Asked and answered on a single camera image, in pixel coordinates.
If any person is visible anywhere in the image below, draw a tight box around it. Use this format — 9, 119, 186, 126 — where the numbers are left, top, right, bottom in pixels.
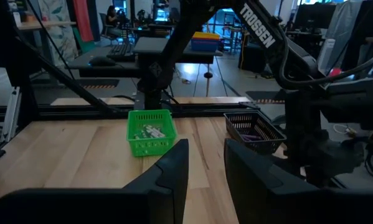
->
105, 5, 122, 35

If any dark desk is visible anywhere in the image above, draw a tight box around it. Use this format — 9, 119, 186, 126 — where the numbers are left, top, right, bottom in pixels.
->
133, 37, 224, 65
66, 46, 143, 78

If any black monitor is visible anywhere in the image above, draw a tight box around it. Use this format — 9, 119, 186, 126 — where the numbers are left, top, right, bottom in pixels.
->
293, 2, 336, 30

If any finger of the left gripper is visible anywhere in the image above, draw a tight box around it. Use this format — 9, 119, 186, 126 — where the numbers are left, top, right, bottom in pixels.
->
331, 133, 365, 180
298, 133, 336, 187

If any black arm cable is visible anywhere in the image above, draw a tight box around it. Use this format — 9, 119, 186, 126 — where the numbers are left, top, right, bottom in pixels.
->
276, 18, 373, 91

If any white floor cable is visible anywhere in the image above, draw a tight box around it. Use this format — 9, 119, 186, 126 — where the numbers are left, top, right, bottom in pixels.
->
333, 124, 357, 137

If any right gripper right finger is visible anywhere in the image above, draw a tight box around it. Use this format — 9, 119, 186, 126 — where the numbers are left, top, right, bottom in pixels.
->
223, 138, 326, 224

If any black keyboard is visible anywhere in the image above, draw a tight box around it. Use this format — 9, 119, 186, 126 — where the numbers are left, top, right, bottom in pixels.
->
106, 43, 136, 62

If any hazard-striped black floor mat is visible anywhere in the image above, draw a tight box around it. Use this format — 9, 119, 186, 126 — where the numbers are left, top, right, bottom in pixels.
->
245, 90, 285, 105
77, 78, 120, 90

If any red cloth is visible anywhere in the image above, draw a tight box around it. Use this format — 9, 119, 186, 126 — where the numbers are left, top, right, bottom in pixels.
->
73, 0, 95, 43

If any yellow plastic basket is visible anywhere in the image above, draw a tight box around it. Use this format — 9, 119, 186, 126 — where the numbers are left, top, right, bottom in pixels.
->
192, 31, 220, 40

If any green plastic basket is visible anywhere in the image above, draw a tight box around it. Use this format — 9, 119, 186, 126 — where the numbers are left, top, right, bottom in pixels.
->
126, 108, 178, 158

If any black plastic basket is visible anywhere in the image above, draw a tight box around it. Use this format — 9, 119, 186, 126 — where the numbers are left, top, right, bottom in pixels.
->
223, 111, 288, 156

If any blue plastic basket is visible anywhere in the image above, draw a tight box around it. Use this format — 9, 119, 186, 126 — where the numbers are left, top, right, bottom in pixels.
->
191, 37, 220, 52

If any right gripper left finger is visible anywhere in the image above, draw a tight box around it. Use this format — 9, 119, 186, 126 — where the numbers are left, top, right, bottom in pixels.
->
123, 138, 190, 224

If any floral curtain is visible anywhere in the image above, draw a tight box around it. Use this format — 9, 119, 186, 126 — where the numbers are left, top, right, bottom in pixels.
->
38, 0, 78, 66

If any black computer mouse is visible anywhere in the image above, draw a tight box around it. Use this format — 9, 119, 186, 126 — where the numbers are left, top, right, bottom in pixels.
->
88, 55, 117, 68

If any silver aluminium bracket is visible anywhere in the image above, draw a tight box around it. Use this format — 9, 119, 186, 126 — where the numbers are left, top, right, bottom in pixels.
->
0, 86, 21, 143

